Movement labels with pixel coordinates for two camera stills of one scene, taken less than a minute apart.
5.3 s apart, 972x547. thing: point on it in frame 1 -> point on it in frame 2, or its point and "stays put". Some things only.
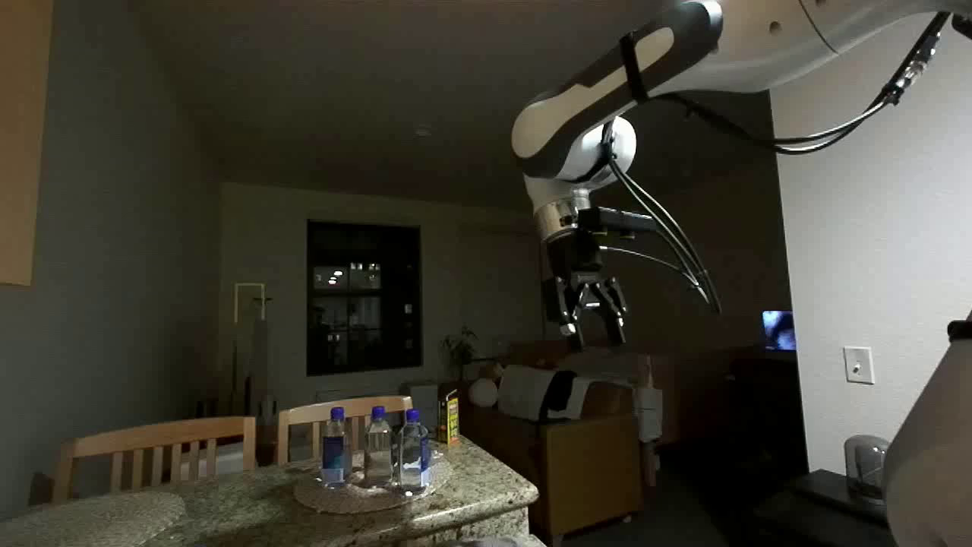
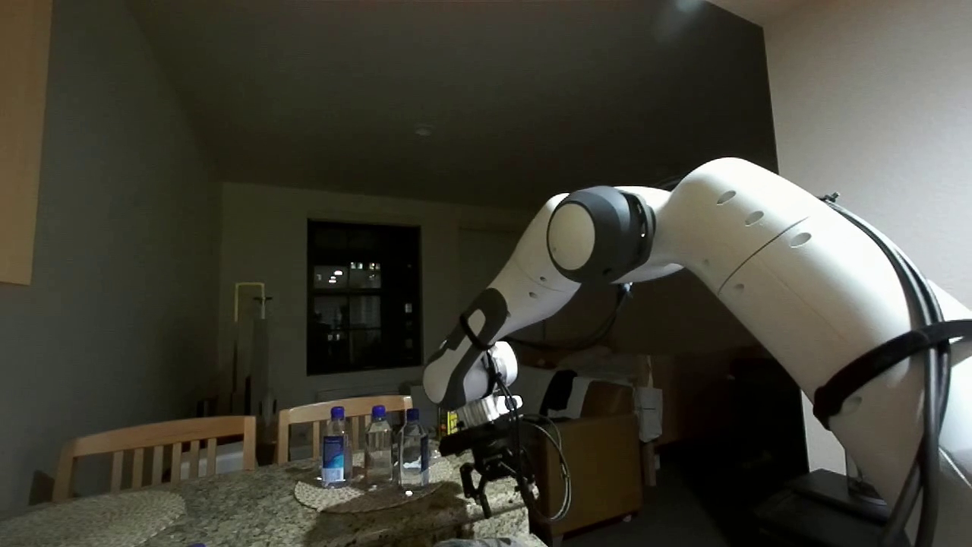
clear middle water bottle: [376, 450] stays put
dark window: [363, 296] stays put
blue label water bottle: [336, 447] stays put
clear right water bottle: [414, 455] stays put
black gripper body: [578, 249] -> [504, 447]
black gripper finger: [610, 290] -> [526, 483]
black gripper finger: [573, 305] -> [472, 483]
